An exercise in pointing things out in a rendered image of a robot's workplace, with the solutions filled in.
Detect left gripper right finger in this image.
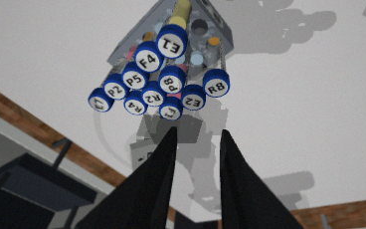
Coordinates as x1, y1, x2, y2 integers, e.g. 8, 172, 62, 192
220, 129, 304, 229

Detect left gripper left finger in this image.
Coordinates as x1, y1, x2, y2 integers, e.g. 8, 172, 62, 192
75, 126, 177, 229

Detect grey tube rack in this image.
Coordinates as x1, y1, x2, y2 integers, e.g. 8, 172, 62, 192
107, 0, 234, 71

